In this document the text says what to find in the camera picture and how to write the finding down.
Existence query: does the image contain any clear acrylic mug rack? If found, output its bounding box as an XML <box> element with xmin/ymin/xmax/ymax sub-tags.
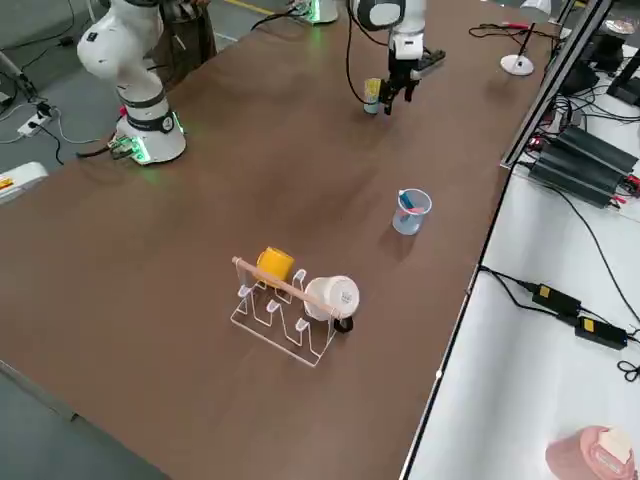
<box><xmin>229</xmin><ymin>255</ymin><xmax>354</xmax><ymax>369</ymax></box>

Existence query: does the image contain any white desk lamp black stem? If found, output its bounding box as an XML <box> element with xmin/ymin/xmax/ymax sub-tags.
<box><xmin>500</xmin><ymin>0</ymin><xmax>554</xmax><ymax>77</ymax></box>

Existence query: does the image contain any pink round container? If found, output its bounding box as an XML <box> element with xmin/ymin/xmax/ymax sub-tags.
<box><xmin>544</xmin><ymin>424</ymin><xmax>640</xmax><ymax>480</ymax></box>

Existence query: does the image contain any black finned power supply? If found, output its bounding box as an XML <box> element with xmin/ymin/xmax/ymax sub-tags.
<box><xmin>528</xmin><ymin>149</ymin><xmax>626</xmax><ymax>209</ymax></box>
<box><xmin>554</xmin><ymin>124</ymin><xmax>640</xmax><ymax>176</ymax></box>

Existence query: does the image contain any long black cable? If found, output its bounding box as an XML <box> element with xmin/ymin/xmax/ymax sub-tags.
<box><xmin>514</xmin><ymin>159</ymin><xmax>640</xmax><ymax>324</ymax></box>

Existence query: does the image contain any black base cable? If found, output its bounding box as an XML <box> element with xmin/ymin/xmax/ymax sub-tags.
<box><xmin>75</xmin><ymin>142</ymin><xmax>134</xmax><ymax>162</ymax></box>

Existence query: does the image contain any black adapter cable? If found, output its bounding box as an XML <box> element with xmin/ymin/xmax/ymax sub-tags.
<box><xmin>478</xmin><ymin>266</ymin><xmax>576</xmax><ymax>317</ymax></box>

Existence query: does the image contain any white box red yellow label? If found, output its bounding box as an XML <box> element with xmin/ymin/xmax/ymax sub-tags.
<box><xmin>0</xmin><ymin>161</ymin><xmax>50</xmax><ymax>209</ymax></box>

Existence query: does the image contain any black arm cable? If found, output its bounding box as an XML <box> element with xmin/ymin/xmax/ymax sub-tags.
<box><xmin>343</xmin><ymin>0</ymin><xmax>374</xmax><ymax>106</ymax></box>

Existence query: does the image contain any person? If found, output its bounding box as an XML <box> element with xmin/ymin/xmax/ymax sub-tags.
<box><xmin>149</xmin><ymin>0</ymin><xmax>220</xmax><ymax>89</ymax></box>

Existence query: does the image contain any yellow mug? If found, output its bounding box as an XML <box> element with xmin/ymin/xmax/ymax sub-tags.
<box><xmin>255</xmin><ymin>246</ymin><xmax>295</xmax><ymax>290</ymax></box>

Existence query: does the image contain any clear measuring beaker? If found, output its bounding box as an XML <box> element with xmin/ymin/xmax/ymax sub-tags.
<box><xmin>392</xmin><ymin>188</ymin><xmax>433</xmax><ymax>236</ymax></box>

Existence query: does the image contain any aluminium frame post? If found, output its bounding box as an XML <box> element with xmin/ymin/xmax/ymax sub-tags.
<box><xmin>499</xmin><ymin>0</ymin><xmax>617</xmax><ymax>169</ymax></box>

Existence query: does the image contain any black monitor stand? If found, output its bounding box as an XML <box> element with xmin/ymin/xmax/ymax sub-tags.
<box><xmin>606</xmin><ymin>47</ymin><xmax>640</xmax><ymax>109</ymax></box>

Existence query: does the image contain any black power adapter yellow label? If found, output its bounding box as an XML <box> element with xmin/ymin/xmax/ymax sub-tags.
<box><xmin>531</xmin><ymin>283</ymin><xmax>584</xmax><ymax>317</ymax></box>
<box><xmin>573</xmin><ymin>315</ymin><xmax>629</xmax><ymax>350</ymax></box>

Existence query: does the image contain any white power strip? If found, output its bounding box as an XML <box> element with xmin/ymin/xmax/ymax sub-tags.
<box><xmin>17</xmin><ymin>110</ymin><xmax>56</xmax><ymax>137</ymax></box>

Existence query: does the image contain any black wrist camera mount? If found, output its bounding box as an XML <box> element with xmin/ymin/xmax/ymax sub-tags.
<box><xmin>413</xmin><ymin>48</ymin><xmax>447</xmax><ymax>81</ymax></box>

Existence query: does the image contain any black floor cable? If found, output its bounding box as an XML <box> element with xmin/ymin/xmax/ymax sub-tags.
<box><xmin>35</xmin><ymin>124</ymin><xmax>66</xmax><ymax>166</ymax></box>

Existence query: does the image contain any white mug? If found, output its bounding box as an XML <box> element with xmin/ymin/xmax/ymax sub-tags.
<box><xmin>303</xmin><ymin>274</ymin><xmax>361</xmax><ymax>321</ymax></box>

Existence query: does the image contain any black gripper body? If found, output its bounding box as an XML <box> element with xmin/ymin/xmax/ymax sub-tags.
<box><xmin>387</xmin><ymin>57</ymin><xmax>421</xmax><ymax>85</ymax></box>

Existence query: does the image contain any thin black lamp cable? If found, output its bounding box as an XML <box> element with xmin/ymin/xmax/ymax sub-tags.
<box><xmin>468</xmin><ymin>22</ymin><xmax>559</xmax><ymax>41</ymax></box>

